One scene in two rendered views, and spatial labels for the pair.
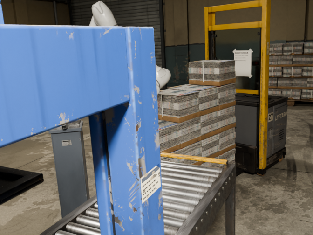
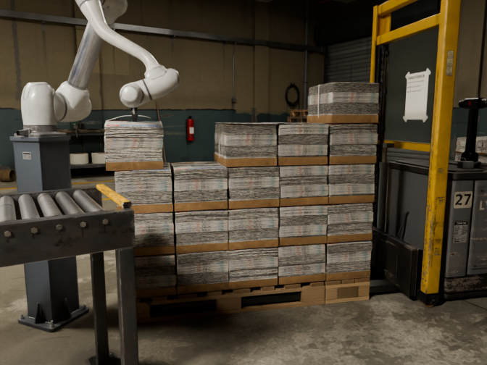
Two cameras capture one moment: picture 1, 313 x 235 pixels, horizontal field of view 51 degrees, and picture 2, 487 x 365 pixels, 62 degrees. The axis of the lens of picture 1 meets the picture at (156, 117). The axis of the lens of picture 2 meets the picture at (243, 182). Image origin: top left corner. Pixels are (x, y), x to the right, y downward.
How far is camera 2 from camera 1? 1.74 m
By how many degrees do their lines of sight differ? 32
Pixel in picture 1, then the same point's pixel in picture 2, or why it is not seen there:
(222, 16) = not seen: outside the picture
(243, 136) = (417, 231)
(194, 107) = (266, 148)
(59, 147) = (20, 160)
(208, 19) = (382, 27)
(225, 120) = (344, 185)
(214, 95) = (316, 137)
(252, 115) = not seen: hidden behind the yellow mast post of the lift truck
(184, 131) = (238, 182)
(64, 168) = (24, 188)
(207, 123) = (296, 182)
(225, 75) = (350, 106)
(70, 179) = not seen: hidden behind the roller
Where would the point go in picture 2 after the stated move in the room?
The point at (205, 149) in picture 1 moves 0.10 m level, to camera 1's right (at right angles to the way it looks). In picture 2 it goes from (289, 224) to (305, 227)
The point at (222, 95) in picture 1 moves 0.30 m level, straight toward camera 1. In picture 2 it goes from (340, 141) to (309, 143)
